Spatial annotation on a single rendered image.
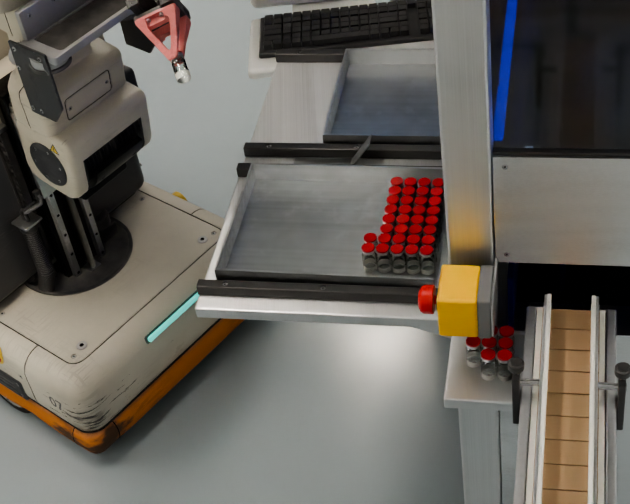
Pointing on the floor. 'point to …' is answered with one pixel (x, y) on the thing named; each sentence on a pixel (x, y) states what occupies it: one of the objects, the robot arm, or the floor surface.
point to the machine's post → (469, 197)
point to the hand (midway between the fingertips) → (174, 57)
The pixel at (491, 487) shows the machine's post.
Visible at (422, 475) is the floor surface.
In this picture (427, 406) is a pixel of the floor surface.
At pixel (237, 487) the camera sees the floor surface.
